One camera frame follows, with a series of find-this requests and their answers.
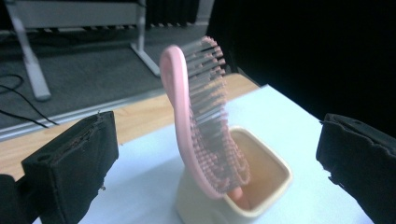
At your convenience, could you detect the wooden table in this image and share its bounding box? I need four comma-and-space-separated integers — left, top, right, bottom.
0, 72, 262, 182

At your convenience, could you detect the pink hairbrush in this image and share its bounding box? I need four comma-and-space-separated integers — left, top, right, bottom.
159, 35, 252, 210

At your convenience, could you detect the cream square cup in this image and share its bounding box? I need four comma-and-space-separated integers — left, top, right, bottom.
174, 125, 294, 224

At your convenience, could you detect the metal floor rail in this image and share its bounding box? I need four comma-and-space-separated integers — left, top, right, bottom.
0, 87, 172, 143

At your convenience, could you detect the black floor cable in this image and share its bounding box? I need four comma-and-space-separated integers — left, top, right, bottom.
0, 107, 50, 130
0, 74, 60, 127

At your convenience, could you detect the white metal stand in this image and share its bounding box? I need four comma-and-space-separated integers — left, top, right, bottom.
4, 0, 216, 103

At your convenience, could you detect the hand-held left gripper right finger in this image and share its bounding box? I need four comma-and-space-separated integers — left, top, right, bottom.
316, 113, 396, 224

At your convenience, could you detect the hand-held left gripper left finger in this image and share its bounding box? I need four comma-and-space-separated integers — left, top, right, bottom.
21, 110, 120, 224

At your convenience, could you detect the pale blue table mat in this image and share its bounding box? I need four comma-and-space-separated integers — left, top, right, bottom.
32, 83, 375, 224

